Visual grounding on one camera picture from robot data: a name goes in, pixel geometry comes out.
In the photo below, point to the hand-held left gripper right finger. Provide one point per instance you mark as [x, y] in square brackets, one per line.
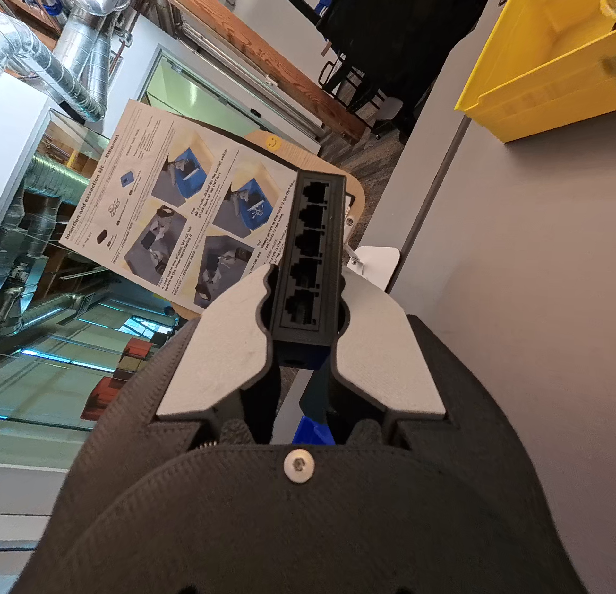
[385, 353]

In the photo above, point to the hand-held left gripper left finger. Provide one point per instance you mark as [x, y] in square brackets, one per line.
[226, 353]

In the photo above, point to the black network switch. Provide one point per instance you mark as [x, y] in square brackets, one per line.
[323, 247]

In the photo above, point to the yellow plastic bin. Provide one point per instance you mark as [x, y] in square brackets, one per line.
[553, 74]

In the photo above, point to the white stand plate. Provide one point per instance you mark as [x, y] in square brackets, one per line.
[380, 266]

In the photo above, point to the blue plastic bin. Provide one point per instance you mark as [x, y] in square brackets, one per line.
[313, 432]

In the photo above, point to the instruction poster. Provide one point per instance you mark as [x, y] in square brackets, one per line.
[144, 170]

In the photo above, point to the wooden beam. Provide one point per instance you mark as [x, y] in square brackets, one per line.
[269, 54]

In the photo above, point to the black office chair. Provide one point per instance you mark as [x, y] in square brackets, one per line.
[399, 35]

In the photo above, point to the silver air duct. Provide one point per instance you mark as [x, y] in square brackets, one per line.
[72, 74]

